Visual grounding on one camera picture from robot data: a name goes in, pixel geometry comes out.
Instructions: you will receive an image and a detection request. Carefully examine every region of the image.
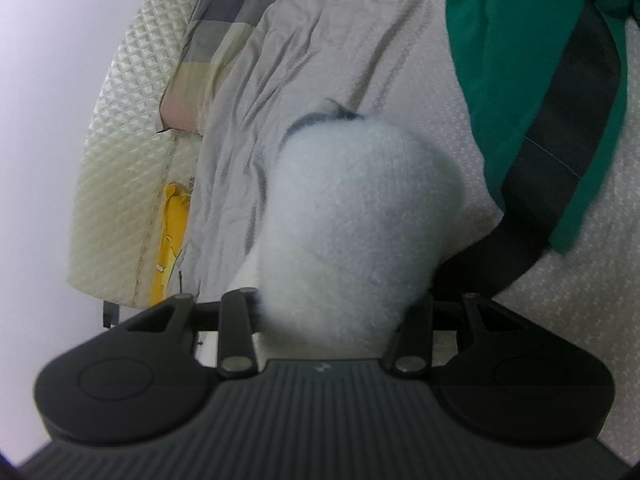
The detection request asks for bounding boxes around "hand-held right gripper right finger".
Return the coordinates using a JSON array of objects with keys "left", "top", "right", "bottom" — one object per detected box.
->
[{"left": 382, "top": 292, "right": 531, "bottom": 381}]

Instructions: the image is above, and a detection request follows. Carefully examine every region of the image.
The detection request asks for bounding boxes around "cream quilted headboard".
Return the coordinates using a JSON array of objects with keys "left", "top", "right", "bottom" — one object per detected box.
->
[{"left": 64, "top": 0, "right": 231, "bottom": 308}]

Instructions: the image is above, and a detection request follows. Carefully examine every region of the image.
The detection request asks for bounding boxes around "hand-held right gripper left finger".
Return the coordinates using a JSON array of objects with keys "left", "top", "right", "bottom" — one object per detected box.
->
[{"left": 122, "top": 287, "right": 263, "bottom": 381}]

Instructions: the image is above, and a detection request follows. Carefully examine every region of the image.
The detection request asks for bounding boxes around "yellow pillow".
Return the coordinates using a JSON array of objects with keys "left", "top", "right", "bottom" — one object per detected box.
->
[{"left": 149, "top": 182, "right": 192, "bottom": 307}]

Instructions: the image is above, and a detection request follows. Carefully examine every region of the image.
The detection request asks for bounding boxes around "plaid pillow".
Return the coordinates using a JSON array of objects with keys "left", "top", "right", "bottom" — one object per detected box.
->
[{"left": 159, "top": 0, "right": 291, "bottom": 136}]

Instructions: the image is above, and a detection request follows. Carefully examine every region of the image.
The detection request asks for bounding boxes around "grey wall socket panel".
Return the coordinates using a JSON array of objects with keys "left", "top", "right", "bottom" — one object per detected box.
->
[{"left": 101, "top": 300, "right": 121, "bottom": 331}]

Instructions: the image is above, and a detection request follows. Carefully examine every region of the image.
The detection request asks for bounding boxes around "white blue striped fuzzy sweater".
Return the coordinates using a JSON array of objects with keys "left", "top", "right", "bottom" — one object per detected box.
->
[{"left": 230, "top": 115, "right": 468, "bottom": 361}]

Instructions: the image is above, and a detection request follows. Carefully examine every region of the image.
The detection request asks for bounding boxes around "grey bed sheet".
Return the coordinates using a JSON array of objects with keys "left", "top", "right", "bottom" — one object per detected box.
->
[{"left": 177, "top": 0, "right": 640, "bottom": 361}]

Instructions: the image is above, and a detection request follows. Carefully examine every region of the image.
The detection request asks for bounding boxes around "green jacket with black stripe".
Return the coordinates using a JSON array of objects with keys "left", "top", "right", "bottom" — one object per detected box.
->
[{"left": 430, "top": 0, "right": 640, "bottom": 306}]

